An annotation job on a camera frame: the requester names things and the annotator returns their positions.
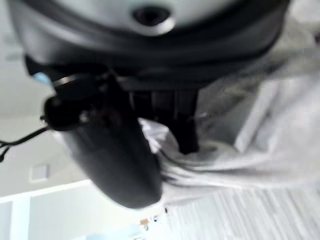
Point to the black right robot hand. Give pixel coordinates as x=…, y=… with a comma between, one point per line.
x=120, y=160

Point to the white garment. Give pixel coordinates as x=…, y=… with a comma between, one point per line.
x=262, y=155

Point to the white window frame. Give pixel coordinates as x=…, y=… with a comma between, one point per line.
x=75, y=212

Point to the white wall plate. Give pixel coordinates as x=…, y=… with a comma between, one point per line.
x=39, y=172

